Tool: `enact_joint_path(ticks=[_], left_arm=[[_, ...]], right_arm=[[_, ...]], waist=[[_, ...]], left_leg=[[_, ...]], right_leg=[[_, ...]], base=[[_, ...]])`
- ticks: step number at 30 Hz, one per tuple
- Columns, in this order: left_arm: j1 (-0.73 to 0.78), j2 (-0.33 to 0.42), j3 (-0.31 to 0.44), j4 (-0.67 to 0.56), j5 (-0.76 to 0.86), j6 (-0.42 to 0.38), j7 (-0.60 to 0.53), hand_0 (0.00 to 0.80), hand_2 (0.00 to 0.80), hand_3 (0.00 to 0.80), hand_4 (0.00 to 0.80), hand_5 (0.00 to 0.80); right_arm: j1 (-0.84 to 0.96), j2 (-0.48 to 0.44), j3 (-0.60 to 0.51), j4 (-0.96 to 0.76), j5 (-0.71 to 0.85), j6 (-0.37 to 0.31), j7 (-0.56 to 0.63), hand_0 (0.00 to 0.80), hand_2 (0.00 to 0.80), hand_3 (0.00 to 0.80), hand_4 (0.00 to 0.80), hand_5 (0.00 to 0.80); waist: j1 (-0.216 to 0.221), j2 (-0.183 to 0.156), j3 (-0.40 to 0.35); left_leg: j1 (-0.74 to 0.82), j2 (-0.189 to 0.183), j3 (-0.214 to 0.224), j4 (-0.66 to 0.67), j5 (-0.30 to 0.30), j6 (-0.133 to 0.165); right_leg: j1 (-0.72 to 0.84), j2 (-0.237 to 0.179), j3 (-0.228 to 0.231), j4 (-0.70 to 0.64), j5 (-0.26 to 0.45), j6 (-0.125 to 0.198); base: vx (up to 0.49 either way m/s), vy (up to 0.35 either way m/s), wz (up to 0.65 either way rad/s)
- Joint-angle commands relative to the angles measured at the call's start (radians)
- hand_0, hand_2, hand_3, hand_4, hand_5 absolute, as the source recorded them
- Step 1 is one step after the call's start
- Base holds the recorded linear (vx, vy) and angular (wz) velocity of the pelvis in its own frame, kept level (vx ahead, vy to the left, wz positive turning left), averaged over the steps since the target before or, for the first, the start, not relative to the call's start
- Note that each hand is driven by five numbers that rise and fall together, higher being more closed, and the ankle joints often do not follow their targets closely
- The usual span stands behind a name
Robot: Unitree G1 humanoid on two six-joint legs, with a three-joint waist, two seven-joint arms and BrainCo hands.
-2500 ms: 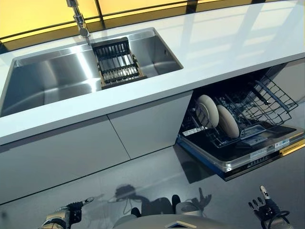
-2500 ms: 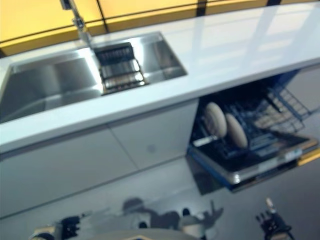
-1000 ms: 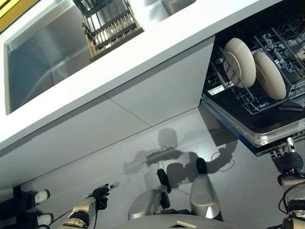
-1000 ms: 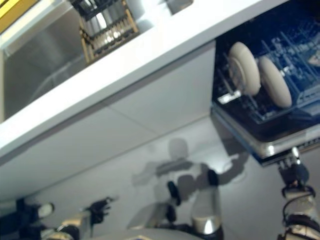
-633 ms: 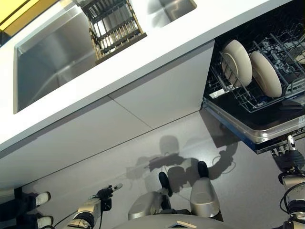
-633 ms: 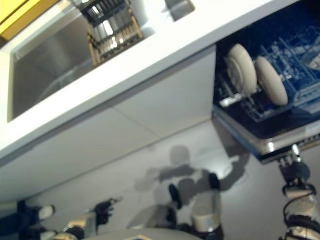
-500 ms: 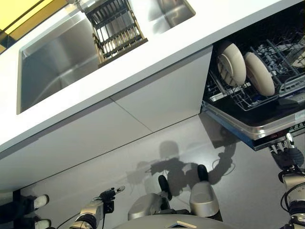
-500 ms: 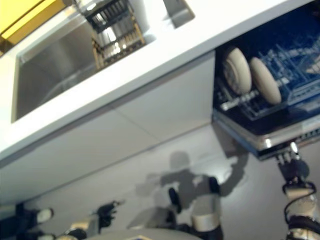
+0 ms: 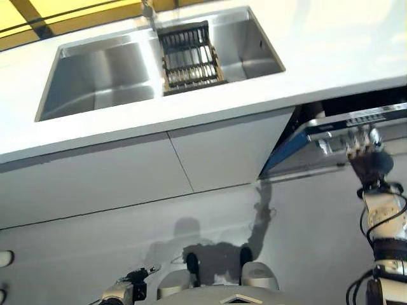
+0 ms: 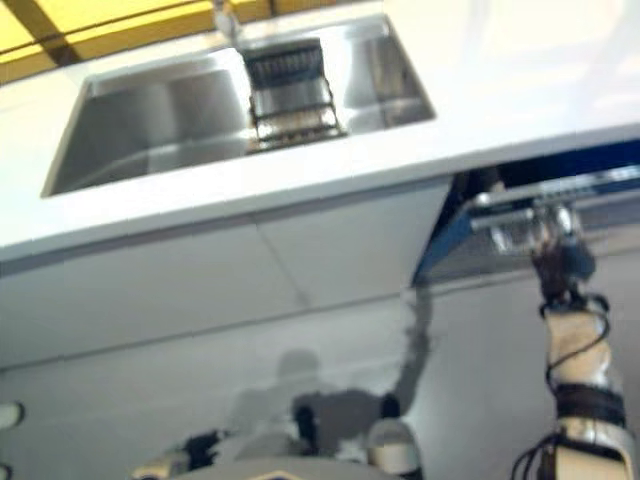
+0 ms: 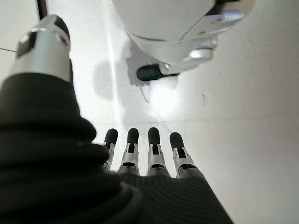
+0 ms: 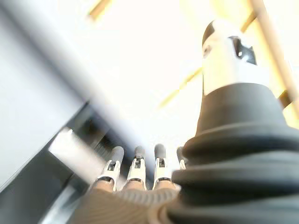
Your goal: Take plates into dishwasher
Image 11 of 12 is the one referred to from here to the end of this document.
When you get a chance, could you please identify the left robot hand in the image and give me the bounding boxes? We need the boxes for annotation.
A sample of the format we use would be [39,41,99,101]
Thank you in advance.
[0,14,234,224]

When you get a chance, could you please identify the white robot body base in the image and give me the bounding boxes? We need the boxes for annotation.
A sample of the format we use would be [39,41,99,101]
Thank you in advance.
[112,0,255,73]

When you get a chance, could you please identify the dark left robot foot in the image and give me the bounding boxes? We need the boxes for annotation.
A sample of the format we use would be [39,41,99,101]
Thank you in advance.
[136,64,180,82]

